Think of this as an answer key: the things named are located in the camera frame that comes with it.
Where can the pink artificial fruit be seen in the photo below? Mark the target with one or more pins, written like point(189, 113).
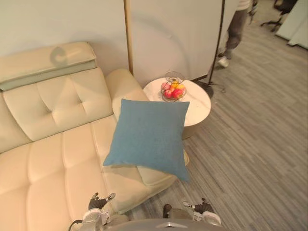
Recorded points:
point(176, 93)

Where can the black office chair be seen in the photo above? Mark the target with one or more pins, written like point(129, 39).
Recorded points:
point(276, 12)

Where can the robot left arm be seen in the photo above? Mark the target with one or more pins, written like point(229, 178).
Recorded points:
point(95, 217)

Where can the round white side table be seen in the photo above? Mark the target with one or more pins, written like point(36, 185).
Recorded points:
point(197, 106)

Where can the cream leather sofa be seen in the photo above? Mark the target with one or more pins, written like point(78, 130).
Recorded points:
point(60, 149)

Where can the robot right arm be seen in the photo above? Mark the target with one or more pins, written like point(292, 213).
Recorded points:
point(208, 217)

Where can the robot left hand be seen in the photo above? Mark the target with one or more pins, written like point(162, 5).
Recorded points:
point(99, 201)

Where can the white partition panel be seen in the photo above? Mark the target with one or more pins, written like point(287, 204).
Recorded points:
point(292, 22)

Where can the yellow artificial fruit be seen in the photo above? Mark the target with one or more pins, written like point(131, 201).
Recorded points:
point(176, 84)

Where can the person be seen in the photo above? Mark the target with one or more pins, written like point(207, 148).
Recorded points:
point(234, 33)

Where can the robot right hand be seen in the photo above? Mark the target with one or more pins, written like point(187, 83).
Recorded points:
point(201, 205)

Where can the robot silver torso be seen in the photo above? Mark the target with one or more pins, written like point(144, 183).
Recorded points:
point(166, 222)

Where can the blue square cushion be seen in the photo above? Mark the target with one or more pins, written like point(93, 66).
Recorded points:
point(149, 134)

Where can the black floor lamp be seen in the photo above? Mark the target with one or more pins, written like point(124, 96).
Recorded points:
point(217, 48)

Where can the gold vertical wall trim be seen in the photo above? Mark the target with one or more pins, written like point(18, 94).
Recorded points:
point(128, 36)

